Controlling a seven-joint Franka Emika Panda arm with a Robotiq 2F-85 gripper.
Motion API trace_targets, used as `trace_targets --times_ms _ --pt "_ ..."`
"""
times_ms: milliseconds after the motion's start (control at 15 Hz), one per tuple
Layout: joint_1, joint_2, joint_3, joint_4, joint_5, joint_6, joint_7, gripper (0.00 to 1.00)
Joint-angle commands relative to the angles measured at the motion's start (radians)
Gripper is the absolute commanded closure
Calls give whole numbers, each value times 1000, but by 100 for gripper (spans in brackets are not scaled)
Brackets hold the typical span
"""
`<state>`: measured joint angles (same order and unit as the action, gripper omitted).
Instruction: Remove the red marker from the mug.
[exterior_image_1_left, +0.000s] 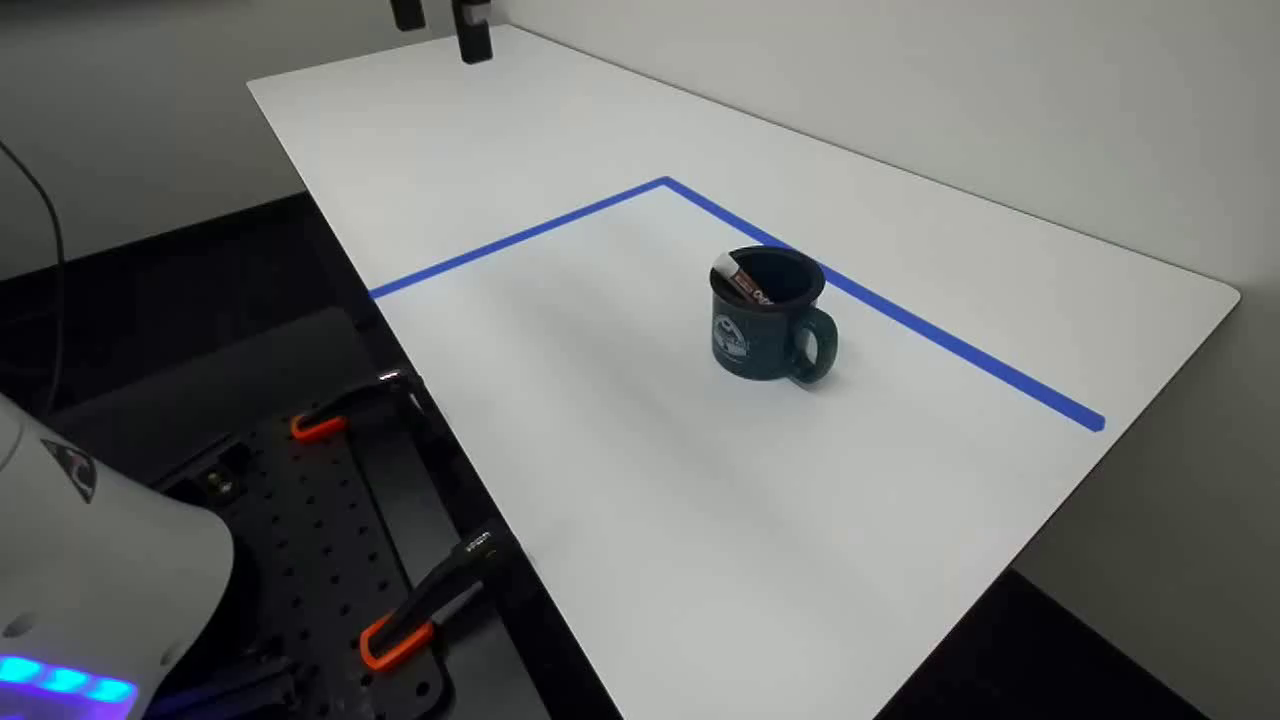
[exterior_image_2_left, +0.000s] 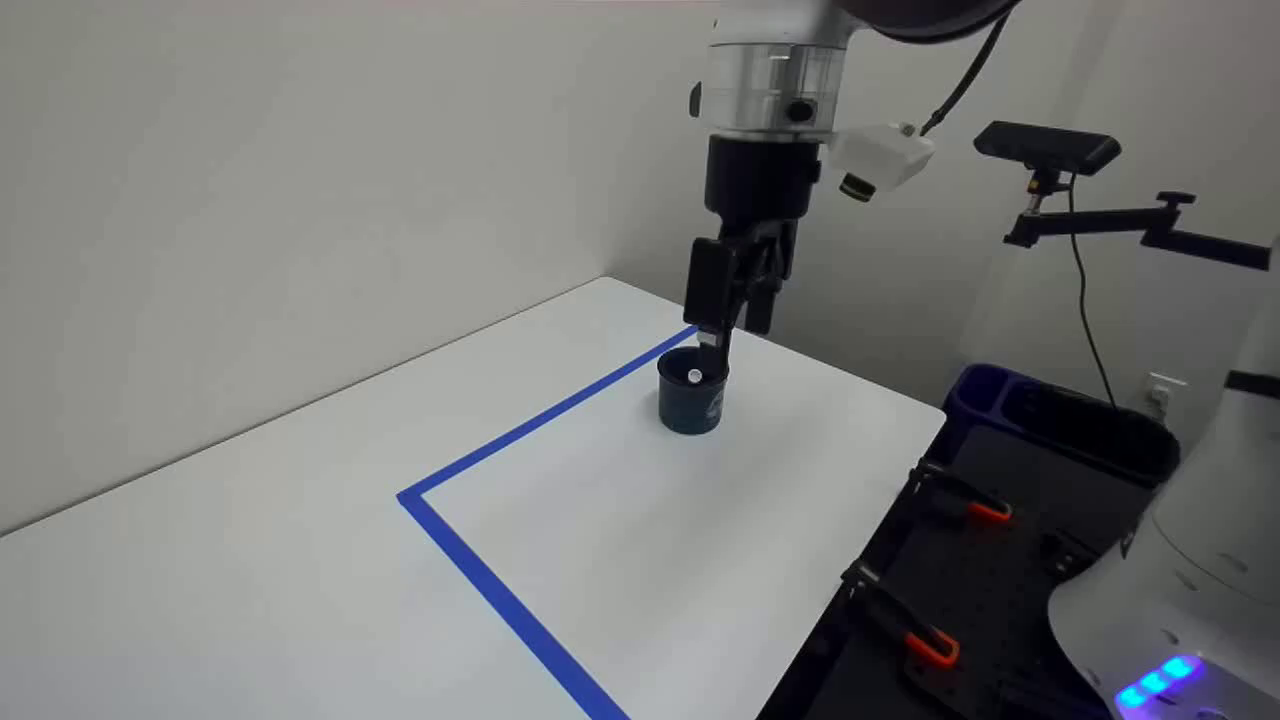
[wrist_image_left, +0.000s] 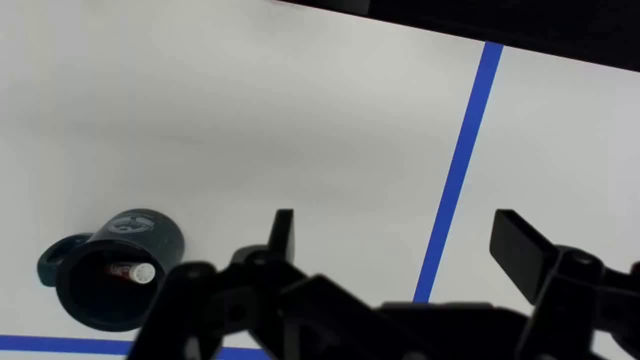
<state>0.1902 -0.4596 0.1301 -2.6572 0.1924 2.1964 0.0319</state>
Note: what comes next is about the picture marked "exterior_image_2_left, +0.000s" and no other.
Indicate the black camera on mount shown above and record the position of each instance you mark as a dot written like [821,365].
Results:
[1047,151]

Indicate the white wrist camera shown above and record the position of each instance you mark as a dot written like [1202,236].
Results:
[878,157]

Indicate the black orange clamp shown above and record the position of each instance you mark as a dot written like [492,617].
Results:
[976,506]
[919,633]

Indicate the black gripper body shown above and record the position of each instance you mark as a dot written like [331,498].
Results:
[759,194]

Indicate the blue tape line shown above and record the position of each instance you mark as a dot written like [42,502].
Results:
[528,523]

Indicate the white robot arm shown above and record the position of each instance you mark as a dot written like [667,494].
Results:
[771,105]

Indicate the black orange clamp upper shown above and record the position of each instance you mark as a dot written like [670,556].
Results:
[976,506]

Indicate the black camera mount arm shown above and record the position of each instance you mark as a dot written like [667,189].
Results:
[1059,215]

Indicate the dark blue mug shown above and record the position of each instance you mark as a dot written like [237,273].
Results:
[689,388]

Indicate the black orange clamp lower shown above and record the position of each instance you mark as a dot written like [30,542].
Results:
[919,633]

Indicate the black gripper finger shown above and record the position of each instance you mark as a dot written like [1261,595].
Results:
[762,295]
[711,297]

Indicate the blue bin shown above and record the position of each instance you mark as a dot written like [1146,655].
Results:
[988,393]

